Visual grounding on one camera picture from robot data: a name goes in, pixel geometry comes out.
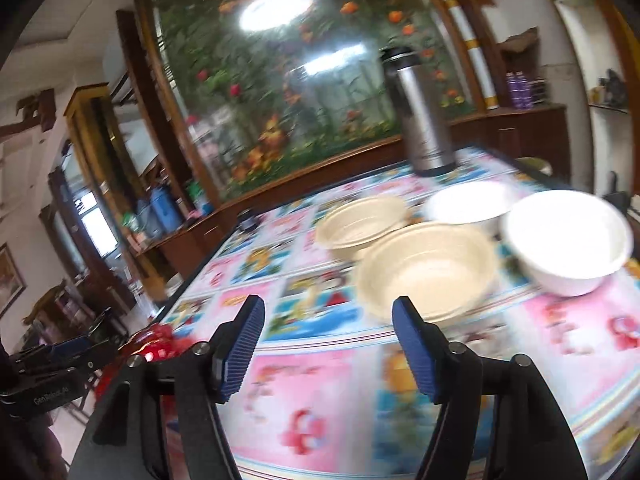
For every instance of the white foam bowl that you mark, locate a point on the white foam bowl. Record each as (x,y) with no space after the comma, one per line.
(470,205)
(565,240)

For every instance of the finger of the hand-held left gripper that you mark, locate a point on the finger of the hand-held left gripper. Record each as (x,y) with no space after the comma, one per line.
(60,366)
(72,348)

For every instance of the dark shelf figurine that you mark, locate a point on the dark shelf figurine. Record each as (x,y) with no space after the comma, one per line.
(614,86)

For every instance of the small black jar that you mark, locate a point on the small black jar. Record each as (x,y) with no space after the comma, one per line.
(247,221)

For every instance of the beige paper bowl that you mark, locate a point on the beige paper bowl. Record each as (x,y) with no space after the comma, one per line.
(425,272)
(362,222)

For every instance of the steel thermos flask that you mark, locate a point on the steel thermos flask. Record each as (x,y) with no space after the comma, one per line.
(420,115)

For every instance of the cardboard box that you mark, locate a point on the cardboard box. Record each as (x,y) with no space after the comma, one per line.
(520,45)

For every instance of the printed cartoon tablecloth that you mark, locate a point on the printed cartoon tablecloth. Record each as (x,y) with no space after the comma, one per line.
(310,410)

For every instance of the person's left forearm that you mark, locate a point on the person's left forearm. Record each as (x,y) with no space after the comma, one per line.
(35,452)

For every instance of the purple bottle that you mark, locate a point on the purple bottle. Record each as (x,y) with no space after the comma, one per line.
(526,91)
(512,91)

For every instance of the floral wall mural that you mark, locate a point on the floral wall mural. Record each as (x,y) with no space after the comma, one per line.
(300,110)

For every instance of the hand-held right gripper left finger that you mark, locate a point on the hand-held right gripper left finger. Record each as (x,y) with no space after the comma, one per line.
(244,347)

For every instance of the green white bottle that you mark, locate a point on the green white bottle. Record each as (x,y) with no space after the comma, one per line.
(202,199)

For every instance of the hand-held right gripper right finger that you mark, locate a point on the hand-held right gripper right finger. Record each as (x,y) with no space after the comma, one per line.
(414,355)

